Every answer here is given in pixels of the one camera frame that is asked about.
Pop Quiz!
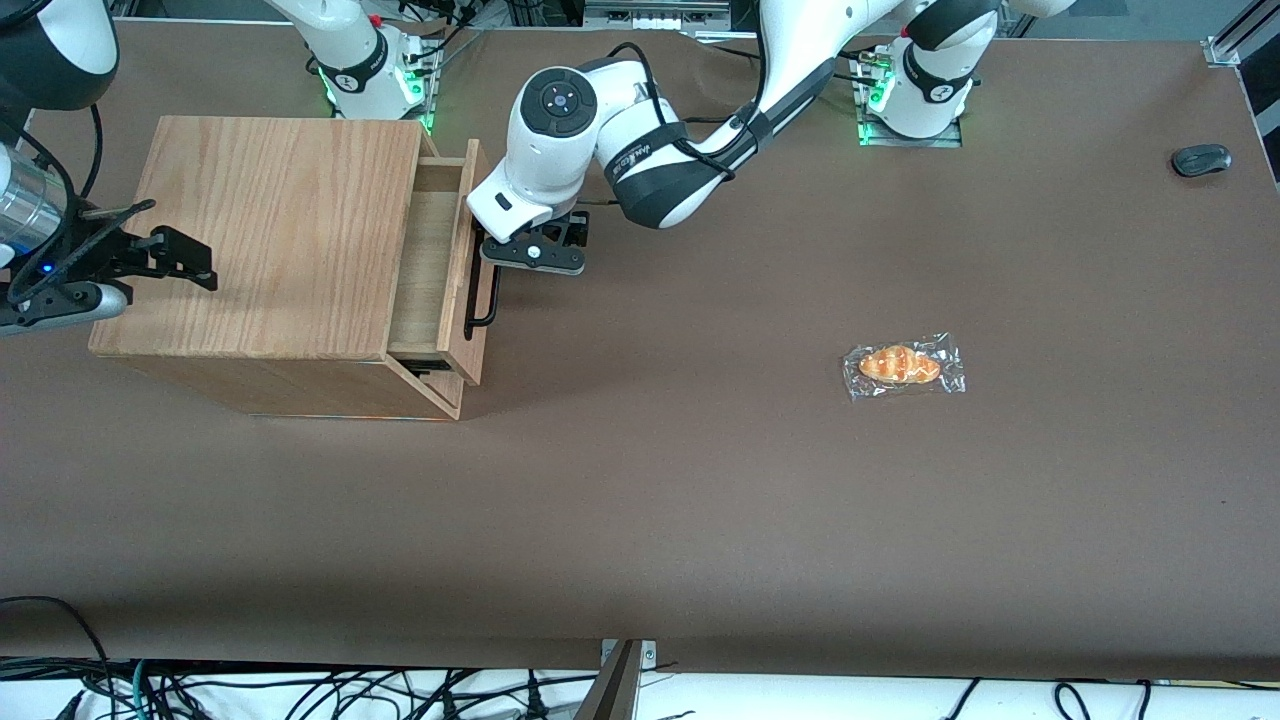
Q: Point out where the black metal drawer handle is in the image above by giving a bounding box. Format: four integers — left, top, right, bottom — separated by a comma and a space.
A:
464, 255, 501, 341

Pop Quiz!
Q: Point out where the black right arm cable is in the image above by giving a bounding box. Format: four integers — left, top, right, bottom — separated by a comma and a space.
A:
78, 103, 105, 201

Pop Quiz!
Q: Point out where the aluminium frame profile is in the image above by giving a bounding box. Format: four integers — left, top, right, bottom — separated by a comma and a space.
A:
1203, 0, 1280, 69

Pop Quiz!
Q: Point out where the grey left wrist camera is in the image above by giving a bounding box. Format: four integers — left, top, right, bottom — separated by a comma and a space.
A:
481, 237, 587, 277

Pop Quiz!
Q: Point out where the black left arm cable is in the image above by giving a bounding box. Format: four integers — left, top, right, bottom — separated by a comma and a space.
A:
605, 40, 801, 161

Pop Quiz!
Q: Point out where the dark grey computer mouse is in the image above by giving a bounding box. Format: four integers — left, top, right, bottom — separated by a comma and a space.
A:
1171, 144, 1234, 179

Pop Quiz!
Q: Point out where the silver wrist adapter cylinder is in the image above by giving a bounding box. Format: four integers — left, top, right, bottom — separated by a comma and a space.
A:
0, 145, 69, 256

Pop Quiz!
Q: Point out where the light wooden drawer cabinet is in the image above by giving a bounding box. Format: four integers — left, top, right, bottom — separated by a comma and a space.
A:
88, 115, 471, 421

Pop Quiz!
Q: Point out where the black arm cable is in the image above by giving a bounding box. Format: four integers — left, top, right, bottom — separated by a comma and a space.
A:
605, 40, 801, 161
78, 103, 105, 201

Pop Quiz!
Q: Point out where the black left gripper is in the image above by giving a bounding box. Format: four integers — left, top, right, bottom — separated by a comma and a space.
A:
474, 208, 592, 264

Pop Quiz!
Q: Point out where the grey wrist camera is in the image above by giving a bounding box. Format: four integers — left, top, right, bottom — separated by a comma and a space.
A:
481, 237, 587, 277
0, 282, 133, 337

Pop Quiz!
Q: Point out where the wooden drawer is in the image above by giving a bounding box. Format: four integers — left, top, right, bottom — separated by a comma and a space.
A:
388, 140, 498, 388

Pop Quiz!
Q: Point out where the plastic-wrapped orange bread roll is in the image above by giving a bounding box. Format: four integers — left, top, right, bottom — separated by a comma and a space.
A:
842, 332, 968, 403

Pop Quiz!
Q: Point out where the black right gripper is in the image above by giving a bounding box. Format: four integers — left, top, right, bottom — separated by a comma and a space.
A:
8, 205, 219, 301

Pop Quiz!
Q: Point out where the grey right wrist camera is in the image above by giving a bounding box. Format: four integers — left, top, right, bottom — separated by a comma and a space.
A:
0, 282, 133, 337

